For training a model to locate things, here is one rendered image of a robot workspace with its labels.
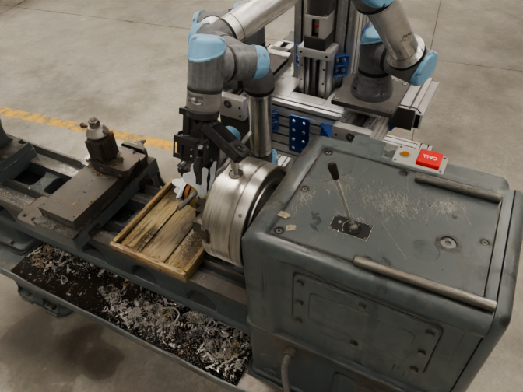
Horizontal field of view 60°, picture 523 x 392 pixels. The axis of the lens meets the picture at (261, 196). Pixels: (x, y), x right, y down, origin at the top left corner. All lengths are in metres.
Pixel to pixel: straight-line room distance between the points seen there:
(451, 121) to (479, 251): 2.74
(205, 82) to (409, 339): 0.71
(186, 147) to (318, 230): 0.35
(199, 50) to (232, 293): 0.76
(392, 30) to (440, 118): 2.48
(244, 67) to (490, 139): 2.87
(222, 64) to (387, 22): 0.53
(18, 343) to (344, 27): 2.10
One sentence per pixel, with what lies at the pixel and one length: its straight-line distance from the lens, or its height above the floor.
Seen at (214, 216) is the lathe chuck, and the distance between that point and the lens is 1.21.
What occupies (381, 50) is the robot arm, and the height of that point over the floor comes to 1.35.
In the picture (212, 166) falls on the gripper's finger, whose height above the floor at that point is 1.37.
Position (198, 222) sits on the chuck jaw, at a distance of 1.28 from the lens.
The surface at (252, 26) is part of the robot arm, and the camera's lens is 1.16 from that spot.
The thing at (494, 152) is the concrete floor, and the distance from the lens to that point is 3.58.
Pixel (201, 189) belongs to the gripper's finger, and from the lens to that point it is 1.05.
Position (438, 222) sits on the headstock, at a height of 1.26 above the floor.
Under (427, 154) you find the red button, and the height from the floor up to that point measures 1.27.
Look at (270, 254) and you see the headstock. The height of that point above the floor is 1.22.
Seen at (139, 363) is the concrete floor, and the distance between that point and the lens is 2.36.
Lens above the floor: 2.04
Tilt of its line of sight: 44 degrees down
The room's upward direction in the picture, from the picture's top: 3 degrees counter-clockwise
